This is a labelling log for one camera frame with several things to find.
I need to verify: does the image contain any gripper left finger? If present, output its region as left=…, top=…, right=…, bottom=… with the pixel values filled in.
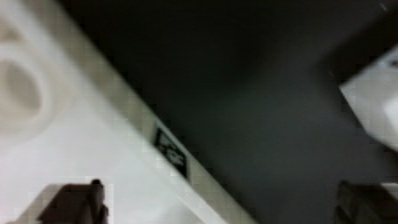
left=37, top=179, right=108, bottom=224

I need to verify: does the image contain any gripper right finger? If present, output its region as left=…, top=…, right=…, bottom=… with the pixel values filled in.
left=332, top=181, right=398, bottom=224

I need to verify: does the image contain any white square tabletop tray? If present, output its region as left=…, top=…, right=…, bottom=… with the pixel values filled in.
left=0, top=0, right=257, bottom=224

